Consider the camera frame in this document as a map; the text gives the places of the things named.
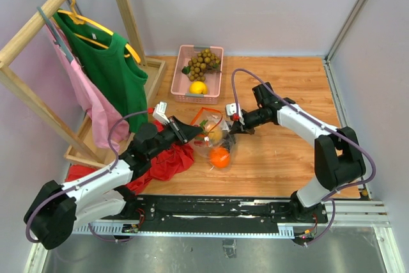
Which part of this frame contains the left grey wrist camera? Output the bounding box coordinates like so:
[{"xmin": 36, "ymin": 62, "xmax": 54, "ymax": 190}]
[{"xmin": 152, "ymin": 101, "xmax": 170, "ymax": 125}]

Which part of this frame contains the green shirt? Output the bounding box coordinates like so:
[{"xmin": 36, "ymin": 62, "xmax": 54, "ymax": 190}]
[{"xmin": 53, "ymin": 12, "xmax": 148, "ymax": 116}]

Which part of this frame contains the pink shirt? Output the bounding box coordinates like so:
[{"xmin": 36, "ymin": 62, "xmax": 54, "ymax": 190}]
[{"xmin": 46, "ymin": 22, "xmax": 130, "ymax": 151}]

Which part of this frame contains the clear zip bag orange seal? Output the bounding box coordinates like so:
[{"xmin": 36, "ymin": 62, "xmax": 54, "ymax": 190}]
[{"xmin": 190, "ymin": 107, "xmax": 237, "ymax": 171}]

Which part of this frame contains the wooden clothes rack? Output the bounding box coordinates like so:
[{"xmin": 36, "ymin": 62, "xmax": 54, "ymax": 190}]
[{"xmin": 0, "ymin": 0, "xmax": 167, "ymax": 168}]

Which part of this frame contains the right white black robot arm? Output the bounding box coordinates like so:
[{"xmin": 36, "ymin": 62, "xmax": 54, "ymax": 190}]
[{"xmin": 226, "ymin": 82, "xmax": 366, "ymax": 222}]

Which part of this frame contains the yellow fake lemon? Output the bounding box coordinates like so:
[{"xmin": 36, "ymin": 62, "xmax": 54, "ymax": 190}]
[{"xmin": 189, "ymin": 81, "xmax": 208, "ymax": 95}]

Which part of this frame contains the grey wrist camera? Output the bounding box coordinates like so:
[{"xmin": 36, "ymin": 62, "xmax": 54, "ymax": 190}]
[
  {"xmin": 225, "ymin": 103, "xmax": 242, "ymax": 117},
  {"xmin": 152, "ymin": 101, "xmax": 170, "ymax": 125}
]

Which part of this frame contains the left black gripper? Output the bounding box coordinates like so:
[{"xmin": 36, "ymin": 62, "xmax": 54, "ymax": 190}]
[{"xmin": 148, "ymin": 115, "xmax": 203, "ymax": 160}]

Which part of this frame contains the pink plastic basket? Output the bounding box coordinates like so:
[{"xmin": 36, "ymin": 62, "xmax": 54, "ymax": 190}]
[{"xmin": 171, "ymin": 45, "xmax": 224, "ymax": 105}]

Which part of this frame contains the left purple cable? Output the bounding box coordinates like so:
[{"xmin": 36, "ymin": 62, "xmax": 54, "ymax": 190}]
[{"xmin": 25, "ymin": 108, "xmax": 157, "ymax": 243}]

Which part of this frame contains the small yellow fake fruit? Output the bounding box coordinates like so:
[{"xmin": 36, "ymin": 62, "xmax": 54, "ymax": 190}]
[{"xmin": 205, "ymin": 124, "xmax": 223, "ymax": 145}]

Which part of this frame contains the yellow clothes hanger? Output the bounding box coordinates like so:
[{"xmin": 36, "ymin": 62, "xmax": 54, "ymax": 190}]
[{"xmin": 54, "ymin": 0, "xmax": 141, "ymax": 63}]

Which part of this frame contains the grey clothes hanger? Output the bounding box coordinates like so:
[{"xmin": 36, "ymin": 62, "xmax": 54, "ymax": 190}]
[{"xmin": 36, "ymin": 6, "xmax": 74, "ymax": 63}]

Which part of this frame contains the orange fake orange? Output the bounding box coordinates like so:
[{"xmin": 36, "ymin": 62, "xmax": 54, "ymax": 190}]
[{"xmin": 209, "ymin": 147, "xmax": 231, "ymax": 168}]

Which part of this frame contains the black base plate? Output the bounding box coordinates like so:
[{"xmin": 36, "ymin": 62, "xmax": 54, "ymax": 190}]
[{"xmin": 102, "ymin": 195, "xmax": 328, "ymax": 234}]

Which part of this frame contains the brown longan fruit bunch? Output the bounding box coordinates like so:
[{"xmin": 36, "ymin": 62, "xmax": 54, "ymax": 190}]
[{"xmin": 181, "ymin": 49, "xmax": 221, "ymax": 82}]

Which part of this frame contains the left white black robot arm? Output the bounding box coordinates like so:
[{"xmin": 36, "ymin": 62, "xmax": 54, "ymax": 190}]
[{"xmin": 23, "ymin": 116, "xmax": 203, "ymax": 250}]

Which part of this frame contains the red cloth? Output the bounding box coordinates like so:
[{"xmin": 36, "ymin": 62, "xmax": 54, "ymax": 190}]
[{"xmin": 65, "ymin": 120, "xmax": 195, "ymax": 196}]

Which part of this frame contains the dark blueberry cluster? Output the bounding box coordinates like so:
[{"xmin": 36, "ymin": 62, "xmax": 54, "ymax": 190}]
[{"xmin": 220, "ymin": 132, "xmax": 237, "ymax": 153}]

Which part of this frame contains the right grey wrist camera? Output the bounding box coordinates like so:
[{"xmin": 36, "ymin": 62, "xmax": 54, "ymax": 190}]
[{"xmin": 225, "ymin": 103, "xmax": 242, "ymax": 117}]

